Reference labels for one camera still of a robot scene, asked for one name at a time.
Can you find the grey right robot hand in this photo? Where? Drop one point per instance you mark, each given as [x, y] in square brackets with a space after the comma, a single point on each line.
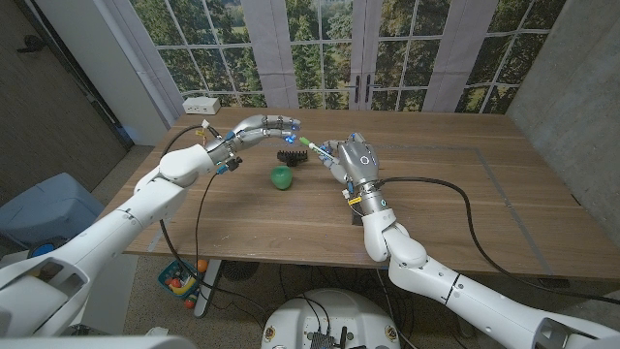
[361, 162]

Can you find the black hair claw clip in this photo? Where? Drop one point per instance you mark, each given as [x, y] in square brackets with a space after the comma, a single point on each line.
[293, 156]

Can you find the grey-blue storage bin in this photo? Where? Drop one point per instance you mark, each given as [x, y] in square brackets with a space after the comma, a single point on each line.
[48, 208]

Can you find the white marker with green print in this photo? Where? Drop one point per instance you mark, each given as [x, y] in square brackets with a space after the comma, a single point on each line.
[316, 147]

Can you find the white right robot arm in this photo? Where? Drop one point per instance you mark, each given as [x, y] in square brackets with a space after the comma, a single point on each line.
[436, 281]

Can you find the green ball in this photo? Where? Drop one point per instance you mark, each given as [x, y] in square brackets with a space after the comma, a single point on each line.
[282, 178]

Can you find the basket of toy fruit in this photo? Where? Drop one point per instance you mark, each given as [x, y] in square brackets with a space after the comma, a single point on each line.
[181, 286]

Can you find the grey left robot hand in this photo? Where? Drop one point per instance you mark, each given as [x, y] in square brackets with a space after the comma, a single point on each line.
[252, 131]

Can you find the printed window backdrop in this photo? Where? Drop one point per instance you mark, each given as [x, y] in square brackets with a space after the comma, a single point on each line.
[271, 48]

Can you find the dark brown door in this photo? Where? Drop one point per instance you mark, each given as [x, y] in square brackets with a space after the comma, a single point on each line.
[39, 121]

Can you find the round black floor fan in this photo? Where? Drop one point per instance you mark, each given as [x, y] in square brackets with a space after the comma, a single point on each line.
[239, 270]

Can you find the white power strip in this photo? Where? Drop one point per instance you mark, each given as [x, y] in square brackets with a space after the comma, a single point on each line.
[201, 105]

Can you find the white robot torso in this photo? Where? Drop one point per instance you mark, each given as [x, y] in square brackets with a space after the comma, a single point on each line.
[97, 343]

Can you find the green marker cap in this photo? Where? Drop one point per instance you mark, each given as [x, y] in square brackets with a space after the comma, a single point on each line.
[304, 141]

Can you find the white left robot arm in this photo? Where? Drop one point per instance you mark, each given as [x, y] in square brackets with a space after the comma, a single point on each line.
[160, 194]

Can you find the blue black foot pedals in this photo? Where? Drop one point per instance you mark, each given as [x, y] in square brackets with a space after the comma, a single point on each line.
[42, 249]

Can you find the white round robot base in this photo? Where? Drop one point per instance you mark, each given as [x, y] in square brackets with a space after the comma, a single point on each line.
[339, 310]

